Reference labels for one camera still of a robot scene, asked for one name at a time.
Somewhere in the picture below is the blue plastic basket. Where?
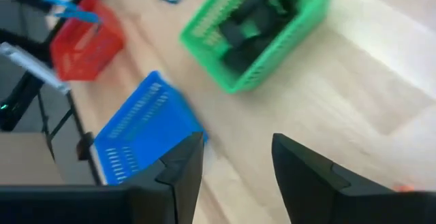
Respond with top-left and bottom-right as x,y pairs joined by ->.
92,70 -> 209,187

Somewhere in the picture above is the silver edge plate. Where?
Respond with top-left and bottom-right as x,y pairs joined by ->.
0,42 -> 72,96

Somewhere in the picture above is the black device green light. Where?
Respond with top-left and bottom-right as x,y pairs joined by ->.
0,70 -> 44,132

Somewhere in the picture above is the tan cardboard box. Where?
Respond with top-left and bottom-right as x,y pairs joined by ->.
0,131 -> 98,187

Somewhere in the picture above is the red plastic basket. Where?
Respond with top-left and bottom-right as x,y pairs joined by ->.
49,0 -> 125,82

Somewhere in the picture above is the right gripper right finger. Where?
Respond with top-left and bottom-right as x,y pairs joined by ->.
272,133 -> 436,224

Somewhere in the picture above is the orange rubber band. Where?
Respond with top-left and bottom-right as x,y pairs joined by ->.
392,183 -> 416,193

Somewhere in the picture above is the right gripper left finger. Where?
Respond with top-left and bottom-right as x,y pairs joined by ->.
0,132 -> 204,224

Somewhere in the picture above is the green plastic basket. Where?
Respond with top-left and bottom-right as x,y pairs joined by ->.
179,0 -> 342,95

